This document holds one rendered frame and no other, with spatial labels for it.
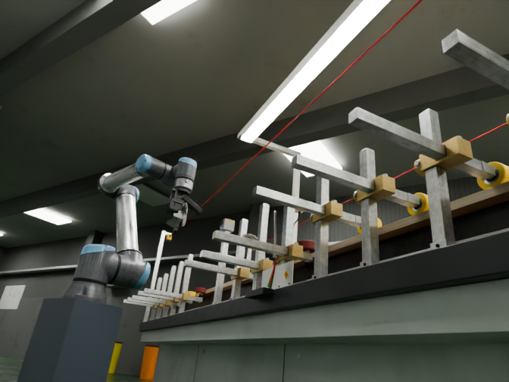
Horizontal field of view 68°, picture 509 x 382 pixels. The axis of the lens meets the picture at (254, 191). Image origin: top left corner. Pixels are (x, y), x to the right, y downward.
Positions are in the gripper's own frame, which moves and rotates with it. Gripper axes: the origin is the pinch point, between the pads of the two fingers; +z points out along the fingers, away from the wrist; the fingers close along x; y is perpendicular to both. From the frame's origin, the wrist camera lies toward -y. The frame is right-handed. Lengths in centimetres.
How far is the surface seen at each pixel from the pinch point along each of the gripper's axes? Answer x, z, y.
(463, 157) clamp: 115, 2, -38
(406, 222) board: 82, 5, -54
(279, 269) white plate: 31, 16, -37
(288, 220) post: 33, -6, -38
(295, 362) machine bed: 11, 49, -59
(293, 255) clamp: 40, 12, -37
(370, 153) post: 83, -15, -38
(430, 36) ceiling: -3, -241, -201
